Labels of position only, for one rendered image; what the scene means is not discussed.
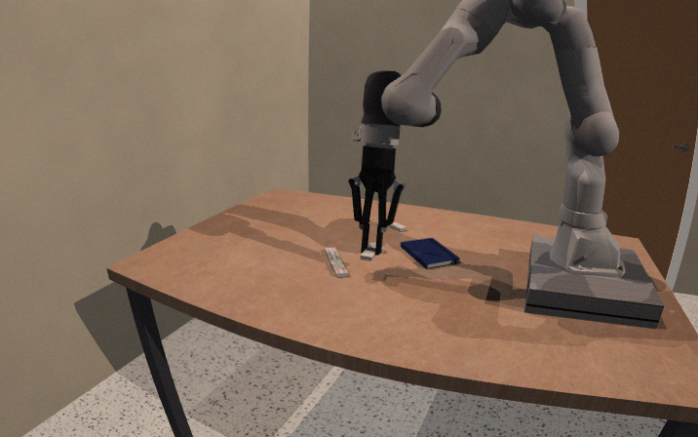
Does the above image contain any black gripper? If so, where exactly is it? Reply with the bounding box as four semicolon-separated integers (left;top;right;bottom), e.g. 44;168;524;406
348;145;406;256

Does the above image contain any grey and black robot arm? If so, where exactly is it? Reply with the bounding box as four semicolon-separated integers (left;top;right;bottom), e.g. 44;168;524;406
352;0;625;277

